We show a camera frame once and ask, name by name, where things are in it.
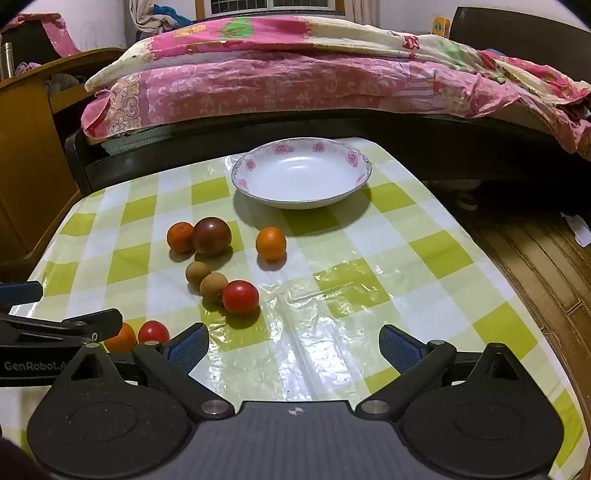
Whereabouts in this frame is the dark wooden headboard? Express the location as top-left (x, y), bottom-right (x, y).
top-left (449, 6), bottom-right (591, 63)

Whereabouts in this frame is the dark brown tomato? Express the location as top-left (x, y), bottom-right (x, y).
top-left (192, 217), bottom-right (232, 255)

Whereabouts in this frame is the green checkered tablecloth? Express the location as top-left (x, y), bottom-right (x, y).
top-left (0, 136), bottom-right (585, 480)

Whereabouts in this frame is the steel thermos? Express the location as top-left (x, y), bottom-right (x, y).
top-left (0, 41), bottom-right (16, 80)

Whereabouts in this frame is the red cherry tomato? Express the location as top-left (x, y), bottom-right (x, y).
top-left (222, 280), bottom-right (260, 316)
top-left (138, 320), bottom-right (171, 345)

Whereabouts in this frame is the pile of hanging clothes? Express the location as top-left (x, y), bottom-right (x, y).
top-left (128, 0), bottom-right (194, 34)

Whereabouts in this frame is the window with grille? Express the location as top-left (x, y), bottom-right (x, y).
top-left (195, 0), bottom-right (346, 20)

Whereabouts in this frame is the white floral plate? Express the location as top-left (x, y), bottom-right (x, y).
top-left (231, 137), bottom-right (373, 210)

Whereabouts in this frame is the dark wooden bed frame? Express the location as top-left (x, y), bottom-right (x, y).
top-left (65, 111), bottom-right (591, 197)

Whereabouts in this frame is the pink cartoon quilt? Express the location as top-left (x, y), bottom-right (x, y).
top-left (84, 15), bottom-right (591, 154)

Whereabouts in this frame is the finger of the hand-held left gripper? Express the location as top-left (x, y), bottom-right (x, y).
top-left (0, 308), bottom-right (124, 346)
top-left (0, 281), bottom-right (44, 306)

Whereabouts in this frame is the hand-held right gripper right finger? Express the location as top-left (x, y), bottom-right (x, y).
top-left (355, 324), bottom-right (533, 421)

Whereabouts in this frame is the small orange tangerine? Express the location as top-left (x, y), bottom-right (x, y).
top-left (167, 222), bottom-right (195, 254)
top-left (256, 227), bottom-right (287, 261)
top-left (104, 322), bottom-right (138, 354)

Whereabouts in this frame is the pink cloth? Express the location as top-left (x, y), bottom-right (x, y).
top-left (0, 13), bottom-right (63, 54)

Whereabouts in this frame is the brown wooden cabinet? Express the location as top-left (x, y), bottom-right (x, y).
top-left (0, 47), bottom-right (126, 280)

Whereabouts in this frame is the pink floral bedsheet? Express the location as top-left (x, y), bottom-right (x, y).
top-left (80, 59), bottom-right (578, 139)

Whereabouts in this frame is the white paper scrap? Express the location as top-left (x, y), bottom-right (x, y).
top-left (560, 211), bottom-right (591, 247)

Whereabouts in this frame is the white mattress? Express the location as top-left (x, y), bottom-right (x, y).
top-left (99, 128), bottom-right (172, 155)

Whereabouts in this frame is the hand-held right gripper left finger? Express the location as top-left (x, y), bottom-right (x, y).
top-left (58, 322), bottom-right (234, 420)

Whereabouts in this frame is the brown longan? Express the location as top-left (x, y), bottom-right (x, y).
top-left (199, 272), bottom-right (229, 304)
top-left (185, 261), bottom-right (212, 287)

